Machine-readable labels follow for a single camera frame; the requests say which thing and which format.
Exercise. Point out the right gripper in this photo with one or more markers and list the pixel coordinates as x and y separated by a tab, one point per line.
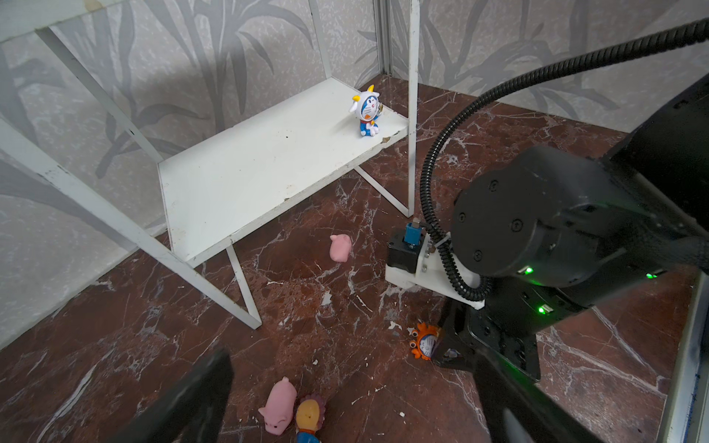
515	409

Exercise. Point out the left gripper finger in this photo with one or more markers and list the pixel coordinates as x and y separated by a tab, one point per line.
191	411

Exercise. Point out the white hooded blue cat figurine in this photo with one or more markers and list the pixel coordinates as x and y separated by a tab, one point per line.
368	108

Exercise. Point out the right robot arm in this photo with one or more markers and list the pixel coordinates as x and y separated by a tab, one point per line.
552	234

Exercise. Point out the white two-tier metal shelf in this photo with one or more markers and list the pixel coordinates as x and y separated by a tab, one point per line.
227	187

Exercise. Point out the pink pig toy near shelf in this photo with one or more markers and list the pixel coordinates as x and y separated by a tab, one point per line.
340	247

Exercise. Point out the pink pig toy upper cluster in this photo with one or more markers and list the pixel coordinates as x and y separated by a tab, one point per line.
279	409

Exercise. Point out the yellow hooded blue cat figurine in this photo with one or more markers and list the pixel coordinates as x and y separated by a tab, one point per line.
309	418

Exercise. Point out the orange crab blue cat figurine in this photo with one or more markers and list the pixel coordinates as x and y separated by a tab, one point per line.
424	340

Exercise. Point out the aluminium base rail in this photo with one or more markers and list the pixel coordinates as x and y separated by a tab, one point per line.
685	417

